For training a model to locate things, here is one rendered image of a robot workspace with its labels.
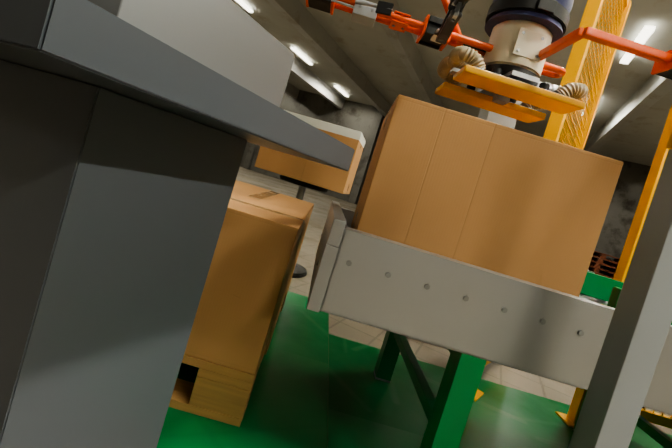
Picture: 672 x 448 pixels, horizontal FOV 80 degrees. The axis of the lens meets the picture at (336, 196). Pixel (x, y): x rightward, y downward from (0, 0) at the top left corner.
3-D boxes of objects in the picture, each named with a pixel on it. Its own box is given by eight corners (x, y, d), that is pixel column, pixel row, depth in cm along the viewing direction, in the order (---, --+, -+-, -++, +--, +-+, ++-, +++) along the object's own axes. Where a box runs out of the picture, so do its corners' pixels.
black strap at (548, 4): (538, 51, 131) (542, 39, 131) (585, 24, 108) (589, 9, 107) (473, 30, 130) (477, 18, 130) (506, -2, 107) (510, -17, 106)
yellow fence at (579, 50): (502, 352, 237) (615, 8, 229) (519, 361, 231) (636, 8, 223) (452, 388, 167) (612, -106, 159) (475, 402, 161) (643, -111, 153)
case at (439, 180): (510, 274, 143) (545, 167, 141) (575, 310, 103) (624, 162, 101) (350, 225, 144) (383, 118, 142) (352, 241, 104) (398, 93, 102)
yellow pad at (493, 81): (562, 115, 116) (567, 98, 116) (584, 109, 106) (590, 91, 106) (451, 80, 115) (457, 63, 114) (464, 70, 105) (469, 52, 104)
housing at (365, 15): (372, 28, 121) (377, 13, 121) (375, 19, 114) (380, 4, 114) (350, 21, 121) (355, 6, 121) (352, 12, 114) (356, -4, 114)
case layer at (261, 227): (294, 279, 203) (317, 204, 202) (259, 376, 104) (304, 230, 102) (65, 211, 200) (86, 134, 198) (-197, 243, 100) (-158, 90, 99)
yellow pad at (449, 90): (528, 123, 135) (533, 109, 135) (545, 119, 125) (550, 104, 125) (433, 93, 134) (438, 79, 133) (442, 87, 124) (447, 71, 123)
